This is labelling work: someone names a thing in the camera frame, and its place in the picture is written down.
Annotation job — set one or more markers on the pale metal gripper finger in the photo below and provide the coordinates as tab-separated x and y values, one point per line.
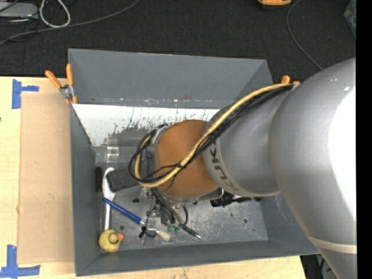
157	233

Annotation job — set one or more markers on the blue pen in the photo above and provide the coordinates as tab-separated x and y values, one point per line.
123	211

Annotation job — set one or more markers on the yellow toy duck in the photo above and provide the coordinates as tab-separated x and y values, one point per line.
109	241

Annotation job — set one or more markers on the black narrow block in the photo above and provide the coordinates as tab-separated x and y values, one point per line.
99	179

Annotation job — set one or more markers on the clear plastic cup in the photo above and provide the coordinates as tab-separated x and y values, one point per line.
112	154

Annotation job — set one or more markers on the brown cardboard board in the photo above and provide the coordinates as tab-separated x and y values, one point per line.
46	185

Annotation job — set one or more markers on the grey metal bin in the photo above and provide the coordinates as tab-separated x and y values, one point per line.
162	77

